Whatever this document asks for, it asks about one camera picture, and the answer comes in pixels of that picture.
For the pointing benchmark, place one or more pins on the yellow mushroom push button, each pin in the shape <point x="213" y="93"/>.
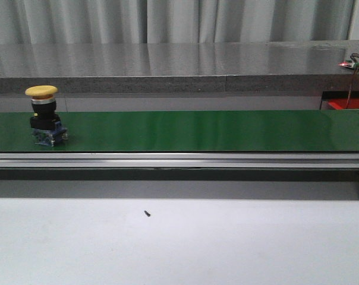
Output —
<point x="47" y="128"/>

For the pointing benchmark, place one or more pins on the grey stone counter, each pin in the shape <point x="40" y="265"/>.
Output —
<point x="179" y="67"/>

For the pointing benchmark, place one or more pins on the green conveyor belt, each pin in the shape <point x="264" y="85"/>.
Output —
<point x="246" y="130"/>

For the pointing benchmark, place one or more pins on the red plastic tray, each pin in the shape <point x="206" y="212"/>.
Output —
<point x="340" y="104"/>

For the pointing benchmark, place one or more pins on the small green circuit board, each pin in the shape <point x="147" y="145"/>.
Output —
<point x="350" y="64"/>

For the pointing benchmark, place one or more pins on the grey curtain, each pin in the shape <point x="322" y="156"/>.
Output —
<point x="37" y="22"/>

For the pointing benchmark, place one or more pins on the aluminium conveyor frame rail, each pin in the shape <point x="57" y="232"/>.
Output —
<point x="172" y="166"/>

